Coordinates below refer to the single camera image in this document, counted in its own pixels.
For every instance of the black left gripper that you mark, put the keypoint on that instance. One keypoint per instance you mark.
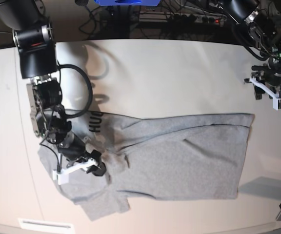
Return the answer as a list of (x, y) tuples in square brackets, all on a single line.
[(271, 70)]

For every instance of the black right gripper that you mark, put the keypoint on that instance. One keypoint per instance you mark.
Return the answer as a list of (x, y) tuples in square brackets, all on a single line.
[(74, 150)]

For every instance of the grey T-shirt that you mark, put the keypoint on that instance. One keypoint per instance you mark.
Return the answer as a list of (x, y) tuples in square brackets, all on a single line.
[(194, 157)]

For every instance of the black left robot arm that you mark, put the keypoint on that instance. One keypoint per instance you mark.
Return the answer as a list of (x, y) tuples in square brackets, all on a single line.
[(258, 34)]

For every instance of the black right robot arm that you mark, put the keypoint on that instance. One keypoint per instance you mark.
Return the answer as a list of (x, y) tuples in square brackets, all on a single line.
[(33, 37)]

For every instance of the white label strip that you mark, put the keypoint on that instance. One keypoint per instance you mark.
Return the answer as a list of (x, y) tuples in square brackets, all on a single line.
[(45, 226)]

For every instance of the white power strip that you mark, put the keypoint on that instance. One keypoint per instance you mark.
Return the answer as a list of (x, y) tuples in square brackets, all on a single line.
[(215, 20)]

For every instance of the blue plastic box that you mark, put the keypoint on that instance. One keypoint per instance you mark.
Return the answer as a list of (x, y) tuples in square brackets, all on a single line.
[(127, 2)]

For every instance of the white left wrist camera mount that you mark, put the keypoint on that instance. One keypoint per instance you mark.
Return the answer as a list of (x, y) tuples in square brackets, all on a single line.
[(260, 89)]

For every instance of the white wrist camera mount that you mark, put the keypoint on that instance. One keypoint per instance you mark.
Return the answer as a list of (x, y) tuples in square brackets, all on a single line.
[(62, 177), (260, 89)]

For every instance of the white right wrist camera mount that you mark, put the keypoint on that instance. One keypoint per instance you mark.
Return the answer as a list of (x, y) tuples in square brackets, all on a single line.
[(62, 177)]

